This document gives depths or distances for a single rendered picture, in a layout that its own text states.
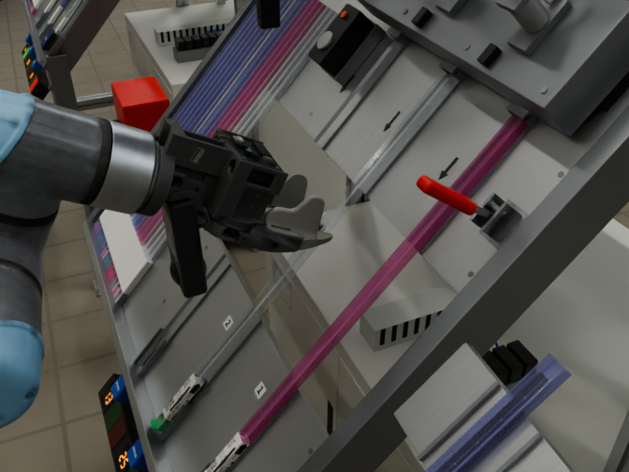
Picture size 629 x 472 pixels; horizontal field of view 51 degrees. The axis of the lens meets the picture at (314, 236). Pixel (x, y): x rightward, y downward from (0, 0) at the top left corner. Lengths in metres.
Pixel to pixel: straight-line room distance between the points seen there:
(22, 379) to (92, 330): 1.59
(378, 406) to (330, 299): 0.56
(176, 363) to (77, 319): 1.30
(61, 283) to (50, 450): 0.65
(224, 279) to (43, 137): 0.35
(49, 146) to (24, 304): 0.12
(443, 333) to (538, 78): 0.22
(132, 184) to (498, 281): 0.31
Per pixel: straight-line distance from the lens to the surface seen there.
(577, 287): 1.24
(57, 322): 2.14
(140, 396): 0.87
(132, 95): 1.50
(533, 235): 0.56
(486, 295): 0.56
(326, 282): 1.17
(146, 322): 0.93
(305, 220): 0.66
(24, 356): 0.49
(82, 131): 0.56
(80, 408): 1.88
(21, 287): 0.54
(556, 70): 0.56
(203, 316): 0.83
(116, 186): 0.57
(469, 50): 0.63
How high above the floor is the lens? 1.36
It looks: 36 degrees down
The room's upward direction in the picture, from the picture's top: straight up
